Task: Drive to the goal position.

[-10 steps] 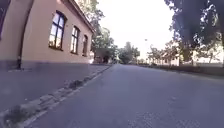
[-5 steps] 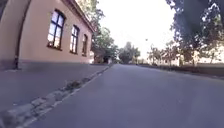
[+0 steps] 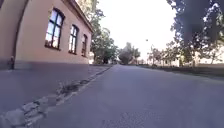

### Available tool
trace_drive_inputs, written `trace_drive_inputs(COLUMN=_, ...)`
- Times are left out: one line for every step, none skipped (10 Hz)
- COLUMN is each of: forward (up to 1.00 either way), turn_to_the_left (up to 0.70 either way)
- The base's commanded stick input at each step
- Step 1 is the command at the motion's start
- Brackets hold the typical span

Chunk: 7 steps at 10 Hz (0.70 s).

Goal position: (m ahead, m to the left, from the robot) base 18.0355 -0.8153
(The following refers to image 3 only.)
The green trees beside building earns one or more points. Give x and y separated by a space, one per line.
101 43

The stone kerb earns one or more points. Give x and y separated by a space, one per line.
50 101

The large dark tree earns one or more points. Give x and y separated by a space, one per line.
196 23

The grass verge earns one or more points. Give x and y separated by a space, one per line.
193 70

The row of trees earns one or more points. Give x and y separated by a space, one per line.
163 55

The grey asphalt road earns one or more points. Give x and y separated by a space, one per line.
140 96

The grey paved sidewalk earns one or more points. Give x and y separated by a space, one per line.
30 83

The distant tree clump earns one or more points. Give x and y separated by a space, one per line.
128 55

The tan building with arched windows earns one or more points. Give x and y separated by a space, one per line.
33 33

